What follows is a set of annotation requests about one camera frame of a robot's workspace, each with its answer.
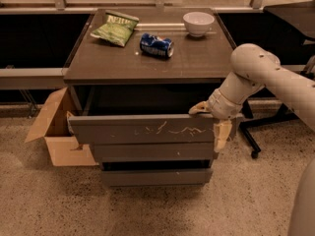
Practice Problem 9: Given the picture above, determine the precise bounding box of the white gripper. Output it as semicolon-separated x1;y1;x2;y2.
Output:
188;88;242;152

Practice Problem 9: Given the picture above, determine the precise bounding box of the grey top drawer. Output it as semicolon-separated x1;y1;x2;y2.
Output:
67;86;245;146

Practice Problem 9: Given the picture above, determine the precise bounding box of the grey drawer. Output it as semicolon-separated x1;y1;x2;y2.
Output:
67;86;245;146
101;168;213;187
93;143;218;162

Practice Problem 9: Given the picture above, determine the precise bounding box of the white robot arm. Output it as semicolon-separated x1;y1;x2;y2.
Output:
189;43;315;236

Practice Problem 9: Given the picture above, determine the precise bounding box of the grey drawer cabinet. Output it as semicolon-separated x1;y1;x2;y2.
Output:
64;8;232;186

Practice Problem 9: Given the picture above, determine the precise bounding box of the grey bottom drawer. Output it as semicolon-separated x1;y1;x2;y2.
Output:
101;168;213;187

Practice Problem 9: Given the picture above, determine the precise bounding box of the grey middle drawer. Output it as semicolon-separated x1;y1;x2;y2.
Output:
93;143;218;162

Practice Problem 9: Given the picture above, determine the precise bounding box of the open cardboard box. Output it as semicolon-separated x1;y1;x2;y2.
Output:
25;88;96;166

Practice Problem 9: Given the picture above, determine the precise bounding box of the crushed blue soda can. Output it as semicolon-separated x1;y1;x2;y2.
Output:
140;33;173;58

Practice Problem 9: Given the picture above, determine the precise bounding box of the white bowl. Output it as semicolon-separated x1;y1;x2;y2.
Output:
183;12;215;37

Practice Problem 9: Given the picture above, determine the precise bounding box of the green chip bag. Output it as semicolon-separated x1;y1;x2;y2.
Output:
91;10;139;47

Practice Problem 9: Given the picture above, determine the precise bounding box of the white wrapper in box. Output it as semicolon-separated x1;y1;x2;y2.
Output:
66;111;74;136

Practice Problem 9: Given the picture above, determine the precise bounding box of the metal window railing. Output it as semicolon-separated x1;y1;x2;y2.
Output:
0;0;312;89

